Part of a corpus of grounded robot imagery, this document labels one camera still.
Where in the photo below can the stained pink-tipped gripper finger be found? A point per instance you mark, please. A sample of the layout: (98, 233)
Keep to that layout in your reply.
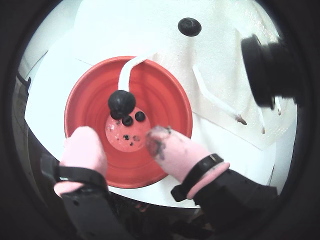
(172, 150)

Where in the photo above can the white pipe cleaner stem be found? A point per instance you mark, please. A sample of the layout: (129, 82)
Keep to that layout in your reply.
(207, 92)
(278, 108)
(123, 75)

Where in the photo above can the red collapsible silicone cup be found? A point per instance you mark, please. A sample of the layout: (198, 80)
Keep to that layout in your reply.
(160, 100)

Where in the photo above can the pink-tipped black gripper finger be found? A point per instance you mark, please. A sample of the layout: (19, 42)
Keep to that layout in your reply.
(82, 150)

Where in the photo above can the white foam board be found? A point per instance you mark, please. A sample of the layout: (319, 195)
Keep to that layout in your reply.
(150, 30)

